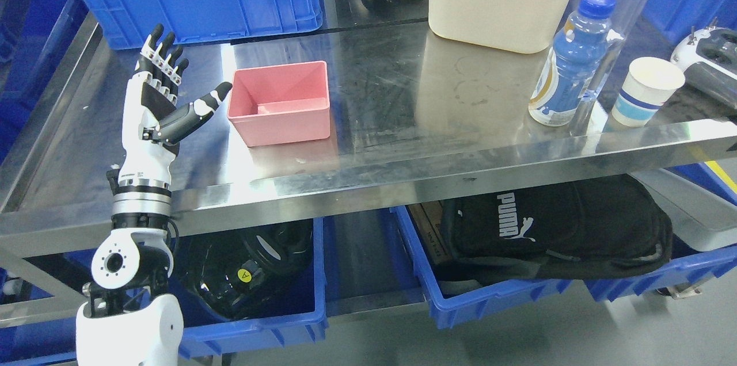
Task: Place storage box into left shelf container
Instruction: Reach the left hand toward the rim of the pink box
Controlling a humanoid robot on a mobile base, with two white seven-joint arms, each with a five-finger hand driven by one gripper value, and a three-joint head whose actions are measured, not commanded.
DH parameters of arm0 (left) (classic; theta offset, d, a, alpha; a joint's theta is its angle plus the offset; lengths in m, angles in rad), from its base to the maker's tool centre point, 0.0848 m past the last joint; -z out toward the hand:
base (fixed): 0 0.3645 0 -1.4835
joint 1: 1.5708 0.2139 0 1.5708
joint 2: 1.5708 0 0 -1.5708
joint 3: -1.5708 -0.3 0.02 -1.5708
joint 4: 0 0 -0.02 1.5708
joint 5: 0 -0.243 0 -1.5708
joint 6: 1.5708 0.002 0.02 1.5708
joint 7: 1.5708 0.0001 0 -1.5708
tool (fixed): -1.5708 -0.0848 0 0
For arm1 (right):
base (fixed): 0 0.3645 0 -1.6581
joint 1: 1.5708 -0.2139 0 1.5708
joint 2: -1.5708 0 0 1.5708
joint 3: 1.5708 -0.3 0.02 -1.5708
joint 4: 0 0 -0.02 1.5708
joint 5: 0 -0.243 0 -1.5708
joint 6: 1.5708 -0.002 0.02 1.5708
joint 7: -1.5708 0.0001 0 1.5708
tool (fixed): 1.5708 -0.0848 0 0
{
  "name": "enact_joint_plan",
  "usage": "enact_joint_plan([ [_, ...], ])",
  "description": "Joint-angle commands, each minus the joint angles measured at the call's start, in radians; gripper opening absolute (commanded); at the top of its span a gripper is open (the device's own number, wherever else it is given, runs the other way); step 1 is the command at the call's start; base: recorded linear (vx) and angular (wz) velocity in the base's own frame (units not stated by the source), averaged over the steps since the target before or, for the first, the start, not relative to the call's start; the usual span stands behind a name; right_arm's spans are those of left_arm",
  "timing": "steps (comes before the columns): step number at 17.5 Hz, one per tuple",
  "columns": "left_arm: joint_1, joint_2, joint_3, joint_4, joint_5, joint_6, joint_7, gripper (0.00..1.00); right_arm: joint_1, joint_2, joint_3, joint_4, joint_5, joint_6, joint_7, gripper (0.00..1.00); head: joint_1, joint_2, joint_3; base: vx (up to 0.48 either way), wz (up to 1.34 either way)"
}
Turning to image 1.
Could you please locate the blue bin under table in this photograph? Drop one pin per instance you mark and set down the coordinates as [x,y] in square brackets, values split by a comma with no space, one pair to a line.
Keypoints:
[297,317]
[700,199]

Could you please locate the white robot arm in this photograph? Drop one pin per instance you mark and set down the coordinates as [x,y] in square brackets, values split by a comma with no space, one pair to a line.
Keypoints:
[130,317]

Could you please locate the blue drink bottle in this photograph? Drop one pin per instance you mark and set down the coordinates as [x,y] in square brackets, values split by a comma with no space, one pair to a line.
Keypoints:
[573,59]

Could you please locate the pink plastic storage box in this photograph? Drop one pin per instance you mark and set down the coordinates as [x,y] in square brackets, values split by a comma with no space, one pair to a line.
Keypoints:
[280,104]

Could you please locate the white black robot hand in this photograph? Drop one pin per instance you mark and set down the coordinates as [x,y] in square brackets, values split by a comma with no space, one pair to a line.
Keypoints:
[152,123]

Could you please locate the white blue paper cup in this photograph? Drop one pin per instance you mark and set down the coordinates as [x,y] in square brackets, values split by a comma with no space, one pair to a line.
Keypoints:
[649,84]

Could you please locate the black Puma bag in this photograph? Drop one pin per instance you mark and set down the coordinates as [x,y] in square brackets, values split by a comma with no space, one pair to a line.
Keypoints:
[603,228]

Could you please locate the stainless steel table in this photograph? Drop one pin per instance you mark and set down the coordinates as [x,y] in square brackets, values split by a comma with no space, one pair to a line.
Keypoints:
[414,118]

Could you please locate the black helmet in bin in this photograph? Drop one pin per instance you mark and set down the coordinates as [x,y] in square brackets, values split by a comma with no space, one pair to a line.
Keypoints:
[236,273]

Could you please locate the blue bin under table left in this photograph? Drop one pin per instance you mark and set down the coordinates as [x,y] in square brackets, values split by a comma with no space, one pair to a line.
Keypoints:
[297,317]

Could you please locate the white remote controller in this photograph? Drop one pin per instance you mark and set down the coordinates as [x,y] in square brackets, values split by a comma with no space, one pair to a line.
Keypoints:
[707,57]

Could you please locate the blue bin under table right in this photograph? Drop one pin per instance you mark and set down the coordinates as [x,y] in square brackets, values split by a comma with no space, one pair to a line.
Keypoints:
[700,199]

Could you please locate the clear water bottle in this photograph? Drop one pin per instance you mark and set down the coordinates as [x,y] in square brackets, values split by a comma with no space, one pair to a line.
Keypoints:
[622,21]

